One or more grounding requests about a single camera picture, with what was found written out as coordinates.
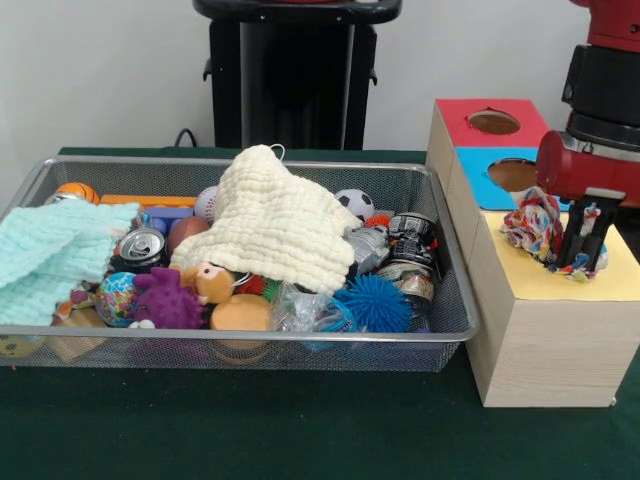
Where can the mint waffle cloth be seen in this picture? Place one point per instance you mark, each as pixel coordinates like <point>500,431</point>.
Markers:
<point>50,250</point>

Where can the small white baseball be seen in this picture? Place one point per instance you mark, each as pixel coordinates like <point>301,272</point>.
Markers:
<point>206,204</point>

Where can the purple plush toy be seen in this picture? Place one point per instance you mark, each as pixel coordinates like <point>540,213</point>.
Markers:
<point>167,300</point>

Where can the small soccer ball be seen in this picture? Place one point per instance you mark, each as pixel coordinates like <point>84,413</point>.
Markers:
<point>356,204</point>

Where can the dark green tablecloth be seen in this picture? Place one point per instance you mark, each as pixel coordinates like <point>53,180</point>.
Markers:
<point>250,430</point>

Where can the shallow clear mesh bin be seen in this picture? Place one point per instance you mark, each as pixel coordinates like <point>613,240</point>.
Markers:
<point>250,350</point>

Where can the globe print ball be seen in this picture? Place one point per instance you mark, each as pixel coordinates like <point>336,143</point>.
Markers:
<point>116,300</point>

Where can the crushed silver can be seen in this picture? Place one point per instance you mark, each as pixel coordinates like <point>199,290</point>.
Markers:
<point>142,245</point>

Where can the blue spiky ball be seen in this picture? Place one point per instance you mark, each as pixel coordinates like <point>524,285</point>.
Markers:
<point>372,302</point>

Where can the tan plush monkey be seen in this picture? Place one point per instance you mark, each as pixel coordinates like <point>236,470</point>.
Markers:
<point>240,312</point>

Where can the cream waffle cloth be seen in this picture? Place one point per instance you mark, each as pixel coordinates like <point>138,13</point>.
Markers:
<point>280,225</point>

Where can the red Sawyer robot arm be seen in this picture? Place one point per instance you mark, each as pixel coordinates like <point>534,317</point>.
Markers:
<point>600,85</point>

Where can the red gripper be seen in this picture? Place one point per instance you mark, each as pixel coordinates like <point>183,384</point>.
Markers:
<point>590,172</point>

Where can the wooden box with three holes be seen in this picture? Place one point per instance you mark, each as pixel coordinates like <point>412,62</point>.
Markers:
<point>550,340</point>

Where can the small orange basketball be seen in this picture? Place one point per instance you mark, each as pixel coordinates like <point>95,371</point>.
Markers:
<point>80,194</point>

